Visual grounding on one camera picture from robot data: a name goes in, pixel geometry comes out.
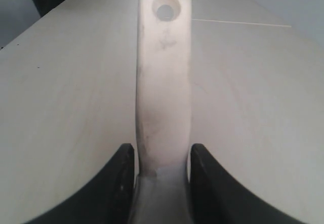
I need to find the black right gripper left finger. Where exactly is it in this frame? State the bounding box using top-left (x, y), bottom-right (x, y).
top-left (30, 143), bottom-right (135, 223)

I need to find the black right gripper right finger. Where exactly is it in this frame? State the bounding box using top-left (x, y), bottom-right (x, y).
top-left (190, 144), bottom-right (299, 224)

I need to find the wooden paint brush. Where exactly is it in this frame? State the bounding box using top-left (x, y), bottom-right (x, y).
top-left (129, 0), bottom-right (193, 223)

